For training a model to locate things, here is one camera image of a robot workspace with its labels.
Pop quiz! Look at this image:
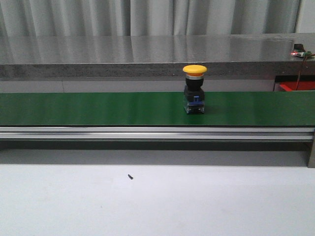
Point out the grey stone counter shelf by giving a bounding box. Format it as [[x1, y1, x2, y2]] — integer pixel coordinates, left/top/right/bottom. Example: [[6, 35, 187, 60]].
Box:
[[0, 33, 315, 81]]

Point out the green conveyor belt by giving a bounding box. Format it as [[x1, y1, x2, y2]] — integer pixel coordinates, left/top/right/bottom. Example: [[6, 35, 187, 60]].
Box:
[[0, 91, 315, 126]]

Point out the red plastic tray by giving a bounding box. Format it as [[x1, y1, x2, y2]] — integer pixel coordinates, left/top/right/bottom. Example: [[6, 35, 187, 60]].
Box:
[[279, 81, 315, 91]]

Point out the black sensor module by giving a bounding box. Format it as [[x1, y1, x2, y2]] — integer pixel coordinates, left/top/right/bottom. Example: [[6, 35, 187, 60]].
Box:
[[293, 43, 305, 52]]

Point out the small green circuit board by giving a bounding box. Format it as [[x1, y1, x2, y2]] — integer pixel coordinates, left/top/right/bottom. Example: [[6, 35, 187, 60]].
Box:
[[291, 50, 315, 58]]

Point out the grey pleated curtain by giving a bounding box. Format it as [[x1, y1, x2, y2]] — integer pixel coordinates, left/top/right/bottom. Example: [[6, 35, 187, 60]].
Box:
[[0, 0, 301, 36]]

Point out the aluminium conveyor frame rail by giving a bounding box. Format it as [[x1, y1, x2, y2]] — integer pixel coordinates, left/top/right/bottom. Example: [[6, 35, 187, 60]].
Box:
[[0, 126, 315, 168]]

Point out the red and black wire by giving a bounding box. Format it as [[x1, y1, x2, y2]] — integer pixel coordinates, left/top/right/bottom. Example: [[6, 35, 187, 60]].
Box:
[[295, 55, 308, 91]]

